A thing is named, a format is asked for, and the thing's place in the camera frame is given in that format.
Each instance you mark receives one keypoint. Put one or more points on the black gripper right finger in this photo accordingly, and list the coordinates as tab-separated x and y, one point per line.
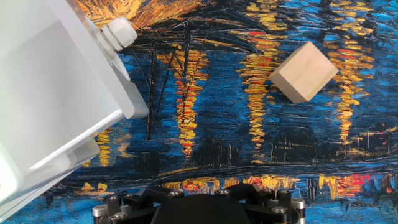
273	208

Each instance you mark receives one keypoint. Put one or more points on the white plastic drawer cabinet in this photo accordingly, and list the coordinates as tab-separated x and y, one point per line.
9	183

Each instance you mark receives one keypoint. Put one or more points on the white drawer with round knob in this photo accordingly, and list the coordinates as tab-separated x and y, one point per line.
46	93

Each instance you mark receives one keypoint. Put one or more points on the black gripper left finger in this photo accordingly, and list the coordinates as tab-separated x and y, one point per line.
130	208

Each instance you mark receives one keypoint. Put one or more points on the light wooden cube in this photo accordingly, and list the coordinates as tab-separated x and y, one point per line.
303	73

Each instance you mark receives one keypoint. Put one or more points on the starry night painted tablecloth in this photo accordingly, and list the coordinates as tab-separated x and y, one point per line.
224	124

